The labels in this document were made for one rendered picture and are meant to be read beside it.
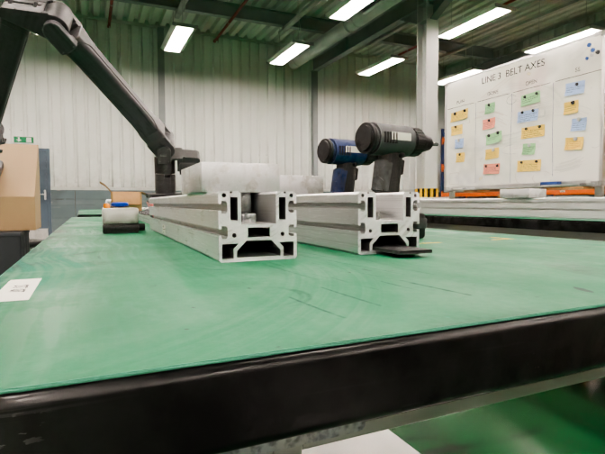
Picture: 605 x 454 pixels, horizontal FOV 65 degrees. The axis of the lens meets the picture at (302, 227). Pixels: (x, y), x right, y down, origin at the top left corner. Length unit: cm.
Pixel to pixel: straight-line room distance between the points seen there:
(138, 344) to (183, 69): 1276
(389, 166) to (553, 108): 307
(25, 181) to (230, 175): 94
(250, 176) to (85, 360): 45
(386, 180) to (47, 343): 72
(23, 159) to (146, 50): 1142
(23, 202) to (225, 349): 125
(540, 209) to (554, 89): 176
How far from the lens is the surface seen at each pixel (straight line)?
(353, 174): 113
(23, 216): 146
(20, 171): 154
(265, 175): 66
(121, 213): 119
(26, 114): 1254
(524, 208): 236
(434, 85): 958
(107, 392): 22
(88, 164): 1236
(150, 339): 27
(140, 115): 130
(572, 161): 378
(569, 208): 222
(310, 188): 96
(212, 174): 64
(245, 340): 25
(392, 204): 70
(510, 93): 420
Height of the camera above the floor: 85
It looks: 3 degrees down
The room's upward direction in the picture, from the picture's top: straight up
